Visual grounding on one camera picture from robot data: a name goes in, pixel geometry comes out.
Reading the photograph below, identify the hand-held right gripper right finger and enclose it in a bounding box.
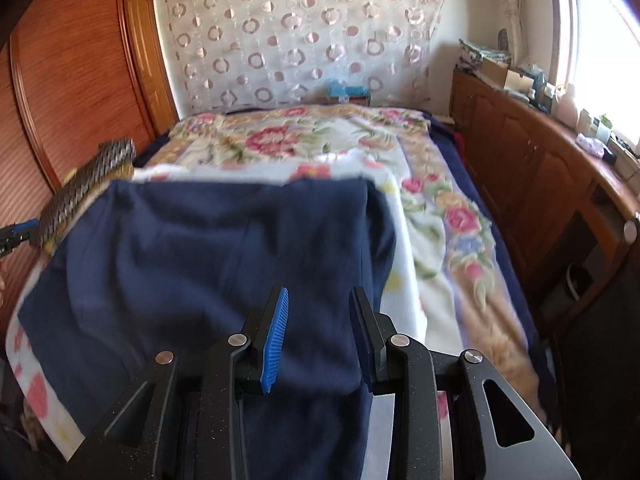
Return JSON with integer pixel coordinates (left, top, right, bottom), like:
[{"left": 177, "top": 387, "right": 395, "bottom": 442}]
[{"left": 348, "top": 287, "right": 584, "bottom": 480}]

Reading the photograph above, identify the bed with navy sheet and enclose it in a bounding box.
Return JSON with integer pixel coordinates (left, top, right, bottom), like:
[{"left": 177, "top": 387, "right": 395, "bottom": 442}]
[{"left": 133, "top": 103, "right": 556, "bottom": 411}]

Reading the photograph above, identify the black ring-patterned cloth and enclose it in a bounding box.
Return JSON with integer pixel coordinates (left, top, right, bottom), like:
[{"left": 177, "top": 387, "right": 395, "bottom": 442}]
[{"left": 38, "top": 138, "right": 138, "bottom": 253}]

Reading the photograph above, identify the wooden sideboard cabinet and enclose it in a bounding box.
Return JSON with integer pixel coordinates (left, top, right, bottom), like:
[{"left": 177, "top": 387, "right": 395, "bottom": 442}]
[{"left": 449, "top": 67, "right": 640, "bottom": 321}]

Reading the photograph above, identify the pink bottle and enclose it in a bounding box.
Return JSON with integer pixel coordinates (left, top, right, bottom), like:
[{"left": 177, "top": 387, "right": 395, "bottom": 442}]
[{"left": 555, "top": 84, "right": 580, "bottom": 126}]

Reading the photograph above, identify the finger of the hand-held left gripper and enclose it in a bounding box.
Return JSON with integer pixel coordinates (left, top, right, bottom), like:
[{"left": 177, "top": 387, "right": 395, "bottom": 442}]
[{"left": 0, "top": 218, "right": 41, "bottom": 258}]

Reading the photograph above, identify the open cardboard box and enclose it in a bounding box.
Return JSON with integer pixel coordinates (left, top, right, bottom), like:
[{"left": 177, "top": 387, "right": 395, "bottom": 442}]
[{"left": 479, "top": 56, "right": 537, "bottom": 95}]

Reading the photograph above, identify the stack of folded cloths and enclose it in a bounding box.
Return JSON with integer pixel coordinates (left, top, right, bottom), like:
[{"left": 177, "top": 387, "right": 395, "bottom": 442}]
[{"left": 458, "top": 38, "right": 513, "bottom": 72}]

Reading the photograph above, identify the wooden slatted wardrobe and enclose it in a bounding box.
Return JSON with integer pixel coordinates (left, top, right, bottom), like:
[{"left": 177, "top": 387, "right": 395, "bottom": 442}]
[{"left": 0, "top": 0, "right": 179, "bottom": 321}]

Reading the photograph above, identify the blue item in cardboard box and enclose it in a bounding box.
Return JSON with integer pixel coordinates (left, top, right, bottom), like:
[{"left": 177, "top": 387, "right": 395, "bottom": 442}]
[{"left": 325, "top": 78, "right": 372, "bottom": 107}]

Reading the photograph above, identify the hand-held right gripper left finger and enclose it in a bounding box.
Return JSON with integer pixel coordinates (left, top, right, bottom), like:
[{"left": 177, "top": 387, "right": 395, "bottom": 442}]
[{"left": 67, "top": 286, "right": 291, "bottom": 480}]

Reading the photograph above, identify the sheer circle-patterned curtain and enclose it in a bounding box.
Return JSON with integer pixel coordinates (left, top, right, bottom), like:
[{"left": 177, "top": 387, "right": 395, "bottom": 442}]
[{"left": 151, "top": 0, "right": 447, "bottom": 114}]

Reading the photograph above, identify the floral blanket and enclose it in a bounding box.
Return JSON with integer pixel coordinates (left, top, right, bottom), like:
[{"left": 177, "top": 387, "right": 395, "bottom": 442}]
[{"left": 5, "top": 106, "right": 546, "bottom": 463}]

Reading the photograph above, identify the white lace window curtain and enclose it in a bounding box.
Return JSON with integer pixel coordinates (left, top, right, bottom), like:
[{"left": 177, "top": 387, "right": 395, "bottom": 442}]
[{"left": 487, "top": 0, "right": 532, "bottom": 71}]

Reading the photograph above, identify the black chair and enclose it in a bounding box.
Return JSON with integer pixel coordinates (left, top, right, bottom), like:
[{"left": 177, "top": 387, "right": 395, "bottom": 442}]
[{"left": 548, "top": 255, "right": 640, "bottom": 480}]

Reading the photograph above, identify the wooden-framed window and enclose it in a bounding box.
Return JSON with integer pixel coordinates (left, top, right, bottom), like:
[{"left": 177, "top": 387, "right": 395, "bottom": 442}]
[{"left": 545, "top": 0, "right": 640, "bottom": 156}]

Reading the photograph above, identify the navy printed t-shirt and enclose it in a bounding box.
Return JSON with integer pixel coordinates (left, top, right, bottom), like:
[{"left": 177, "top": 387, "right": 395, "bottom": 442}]
[{"left": 17, "top": 176, "right": 401, "bottom": 480}]

